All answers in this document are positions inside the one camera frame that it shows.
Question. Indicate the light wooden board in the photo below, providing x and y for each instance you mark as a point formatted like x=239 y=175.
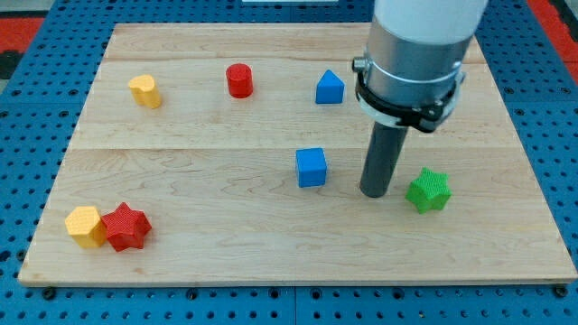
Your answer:
x=216 y=178

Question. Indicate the yellow hexagon block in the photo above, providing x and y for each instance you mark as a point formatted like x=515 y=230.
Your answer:
x=85 y=227

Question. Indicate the yellow heart block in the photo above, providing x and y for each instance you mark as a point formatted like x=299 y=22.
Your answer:
x=144 y=91

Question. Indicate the blue triangular prism block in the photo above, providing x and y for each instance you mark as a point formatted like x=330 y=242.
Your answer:
x=329 y=89

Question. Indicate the green star block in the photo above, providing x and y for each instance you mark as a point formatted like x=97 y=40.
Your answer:
x=429 y=191

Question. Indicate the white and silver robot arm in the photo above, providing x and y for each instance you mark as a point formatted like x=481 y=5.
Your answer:
x=410 y=72

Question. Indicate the red cylinder block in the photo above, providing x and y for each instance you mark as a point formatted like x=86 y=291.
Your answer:
x=239 y=80

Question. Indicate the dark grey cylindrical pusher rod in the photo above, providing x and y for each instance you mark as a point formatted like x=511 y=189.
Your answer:
x=385 y=145

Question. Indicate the blue cube block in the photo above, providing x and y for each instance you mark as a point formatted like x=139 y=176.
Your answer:
x=311 y=167

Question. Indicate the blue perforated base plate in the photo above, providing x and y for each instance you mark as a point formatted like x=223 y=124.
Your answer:
x=42 y=101

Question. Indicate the red star block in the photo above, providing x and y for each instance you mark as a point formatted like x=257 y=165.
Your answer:
x=126 y=227

